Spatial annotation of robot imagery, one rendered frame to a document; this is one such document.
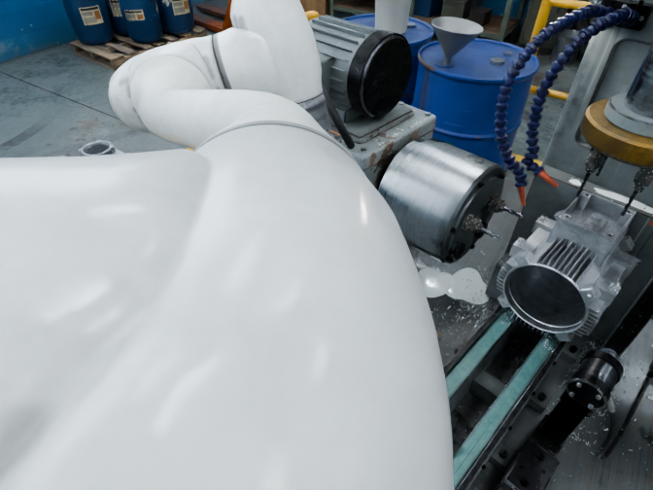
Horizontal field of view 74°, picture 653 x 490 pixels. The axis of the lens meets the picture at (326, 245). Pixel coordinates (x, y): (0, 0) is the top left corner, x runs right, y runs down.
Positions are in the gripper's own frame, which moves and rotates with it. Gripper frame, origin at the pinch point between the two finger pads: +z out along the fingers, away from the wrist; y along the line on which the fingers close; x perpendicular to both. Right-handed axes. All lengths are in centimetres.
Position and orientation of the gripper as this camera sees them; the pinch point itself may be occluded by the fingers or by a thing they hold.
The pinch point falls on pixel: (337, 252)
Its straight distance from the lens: 75.3
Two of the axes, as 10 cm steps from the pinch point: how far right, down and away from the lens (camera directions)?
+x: -6.7, -1.8, 7.2
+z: 2.6, 8.6, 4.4
